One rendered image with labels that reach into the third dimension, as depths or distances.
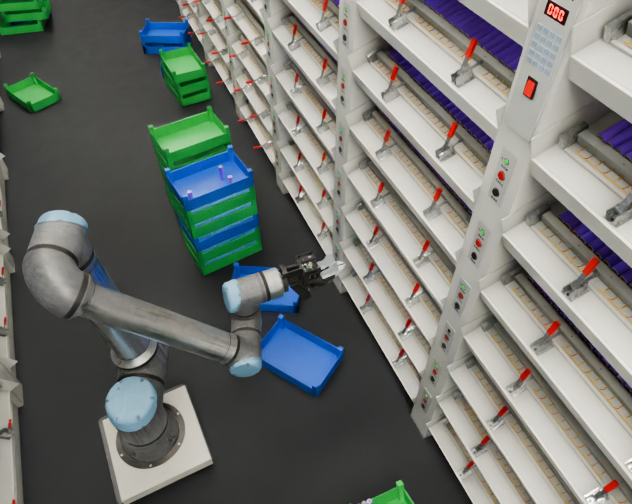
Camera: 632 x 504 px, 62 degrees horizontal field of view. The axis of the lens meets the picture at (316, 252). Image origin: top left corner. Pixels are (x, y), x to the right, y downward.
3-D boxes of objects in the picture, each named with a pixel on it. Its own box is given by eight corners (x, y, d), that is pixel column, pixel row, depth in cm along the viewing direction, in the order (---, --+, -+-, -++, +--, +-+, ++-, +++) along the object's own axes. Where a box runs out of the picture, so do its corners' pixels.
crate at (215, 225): (193, 240, 218) (190, 226, 212) (175, 211, 230) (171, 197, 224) (258, 213, 229) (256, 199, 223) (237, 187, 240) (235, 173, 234)
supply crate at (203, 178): (186, 212, 206) (182, 197, 200) (167, 183, 218) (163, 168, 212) (254, 185, 217) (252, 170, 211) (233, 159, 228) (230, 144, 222)
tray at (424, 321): (433, 351, 160) (429, 339, 152) (347, 221, 197) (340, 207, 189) (490, 318, 160) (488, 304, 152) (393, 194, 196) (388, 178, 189)
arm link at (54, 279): (20, 282, 110) (272, 368, 148) (35, 238, 119) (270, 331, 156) (0, 308, 116) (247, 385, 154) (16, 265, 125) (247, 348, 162)
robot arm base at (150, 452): (127, 472, 170) (118, 461, 162) (117, 420, 181) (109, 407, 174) (185, 448, 175) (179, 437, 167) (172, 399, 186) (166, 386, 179)
